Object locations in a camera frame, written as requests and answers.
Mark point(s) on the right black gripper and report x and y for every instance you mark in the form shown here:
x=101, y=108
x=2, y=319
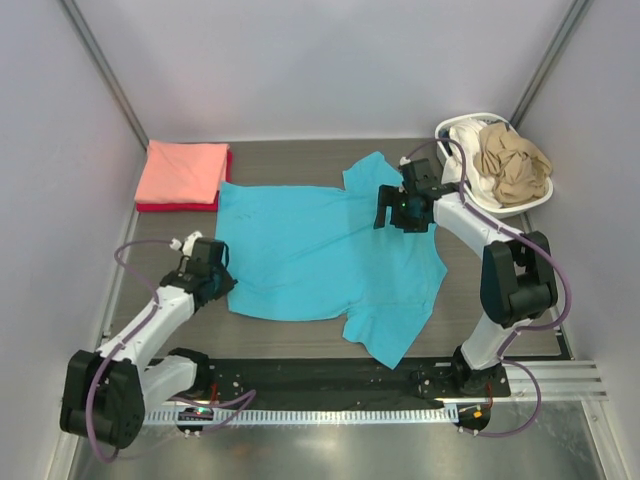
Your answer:
x=390, y=196

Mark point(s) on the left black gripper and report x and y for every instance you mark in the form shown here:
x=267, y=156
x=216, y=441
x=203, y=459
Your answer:
x=226, y=284

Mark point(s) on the turquoise t shirt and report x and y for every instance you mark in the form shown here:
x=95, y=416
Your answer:
x=309, y=253

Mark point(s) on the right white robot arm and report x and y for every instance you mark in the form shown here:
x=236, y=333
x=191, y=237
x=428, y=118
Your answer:
x=517, y=283

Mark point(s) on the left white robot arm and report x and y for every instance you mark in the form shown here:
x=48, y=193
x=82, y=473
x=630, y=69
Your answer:
x=108, y=392

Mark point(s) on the white laundry basket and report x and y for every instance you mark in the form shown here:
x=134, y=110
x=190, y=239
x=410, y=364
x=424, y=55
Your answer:
x=458, y=162

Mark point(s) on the folded red t shirt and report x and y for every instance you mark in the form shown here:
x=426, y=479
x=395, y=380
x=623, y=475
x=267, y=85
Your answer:
x=175, y=206

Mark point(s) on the folded salmon pink t shirt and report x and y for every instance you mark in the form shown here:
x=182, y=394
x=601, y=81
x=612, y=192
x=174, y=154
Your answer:
x=182, y=172

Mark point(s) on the beige t shirt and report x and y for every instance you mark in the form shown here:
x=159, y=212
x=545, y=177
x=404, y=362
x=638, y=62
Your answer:
x=519, y=169

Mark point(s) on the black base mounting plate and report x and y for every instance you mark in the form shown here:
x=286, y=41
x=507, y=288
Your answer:
x=350, y=384

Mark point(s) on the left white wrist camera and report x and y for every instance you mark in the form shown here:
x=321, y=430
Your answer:
x=185, y=246

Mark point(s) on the left aluminium frame post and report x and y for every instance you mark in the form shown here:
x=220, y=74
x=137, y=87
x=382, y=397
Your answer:
x=90, y=43

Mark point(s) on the aluminium frame post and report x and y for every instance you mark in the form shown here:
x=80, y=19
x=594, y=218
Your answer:
x=552, y=55
x=90, y=43

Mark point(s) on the white slotted cable duct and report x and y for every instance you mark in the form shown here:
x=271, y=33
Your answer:
x=176, y=415

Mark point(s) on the right aluminium frame post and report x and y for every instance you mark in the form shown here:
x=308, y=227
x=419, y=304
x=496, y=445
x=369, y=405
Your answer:
x=552, y=55

